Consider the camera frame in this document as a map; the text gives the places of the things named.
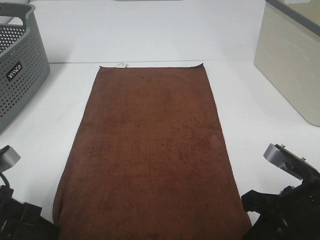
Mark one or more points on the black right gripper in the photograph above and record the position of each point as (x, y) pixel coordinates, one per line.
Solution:
(294, 214)

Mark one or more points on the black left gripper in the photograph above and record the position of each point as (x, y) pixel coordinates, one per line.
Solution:
(22, 220)

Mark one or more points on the brown towel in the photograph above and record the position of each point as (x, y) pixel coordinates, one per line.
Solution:
(149, 162)

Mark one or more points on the grey perforated plastic basket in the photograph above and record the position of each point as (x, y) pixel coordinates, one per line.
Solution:
(24, 65)

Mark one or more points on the beige storage box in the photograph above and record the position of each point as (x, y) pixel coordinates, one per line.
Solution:
(288, 53)

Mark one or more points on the white towel label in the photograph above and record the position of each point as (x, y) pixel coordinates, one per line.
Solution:
(122, 65)

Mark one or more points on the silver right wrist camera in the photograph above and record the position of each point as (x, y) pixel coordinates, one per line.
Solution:
(285, 160)

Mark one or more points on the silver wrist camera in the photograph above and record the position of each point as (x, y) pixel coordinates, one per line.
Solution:
(285, 160)
(8, 158)

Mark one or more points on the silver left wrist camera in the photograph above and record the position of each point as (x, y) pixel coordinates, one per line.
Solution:
(8, 158)

